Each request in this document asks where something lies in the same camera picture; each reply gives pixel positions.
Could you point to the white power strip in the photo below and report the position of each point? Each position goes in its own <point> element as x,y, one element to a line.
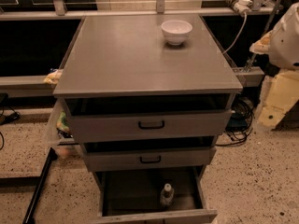
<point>239,6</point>

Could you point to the black top drawer handle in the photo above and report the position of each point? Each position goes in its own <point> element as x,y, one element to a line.
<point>152,125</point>

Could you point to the grey drawer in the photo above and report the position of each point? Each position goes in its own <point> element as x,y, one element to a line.
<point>124,155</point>
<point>116,118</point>
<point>133,197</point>

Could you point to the grey drawer cabinet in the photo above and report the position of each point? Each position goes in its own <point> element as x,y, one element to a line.
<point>128,56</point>

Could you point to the grey bottom drawer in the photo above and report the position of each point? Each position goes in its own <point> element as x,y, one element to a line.
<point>133,197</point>

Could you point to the black drawer handle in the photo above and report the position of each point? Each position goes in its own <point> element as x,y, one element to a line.
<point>150,160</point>
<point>152,125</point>

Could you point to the clear plastic bottle white cap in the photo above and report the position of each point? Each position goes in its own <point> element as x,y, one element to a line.
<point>167,195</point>

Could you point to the black middle drawer handle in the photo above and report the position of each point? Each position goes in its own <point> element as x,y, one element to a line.
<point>150,160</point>

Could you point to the white ceramic bowl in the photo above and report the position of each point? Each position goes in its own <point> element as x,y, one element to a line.
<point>176,32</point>

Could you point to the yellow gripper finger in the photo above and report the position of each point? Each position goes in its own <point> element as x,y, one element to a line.
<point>278,96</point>

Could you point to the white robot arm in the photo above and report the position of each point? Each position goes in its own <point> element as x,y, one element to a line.
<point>281,44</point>

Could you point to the black floor frame bar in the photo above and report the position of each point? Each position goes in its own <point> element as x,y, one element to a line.
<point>37,182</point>

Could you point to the grey metal rail beam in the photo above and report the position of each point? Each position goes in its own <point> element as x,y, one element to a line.
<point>34,86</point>

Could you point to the yellow crumpled cloth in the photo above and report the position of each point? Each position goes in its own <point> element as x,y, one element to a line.
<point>53,77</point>

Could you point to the grey top drawer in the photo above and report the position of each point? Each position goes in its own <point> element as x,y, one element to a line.
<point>116,118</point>

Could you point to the grey middle drawer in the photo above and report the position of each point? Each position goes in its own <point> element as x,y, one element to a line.
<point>124,155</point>

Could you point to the diagonal metal rod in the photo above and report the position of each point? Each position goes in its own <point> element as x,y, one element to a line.
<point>264,28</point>

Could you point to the clear plastic bag with items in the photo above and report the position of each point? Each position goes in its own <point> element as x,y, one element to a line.
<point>55,135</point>

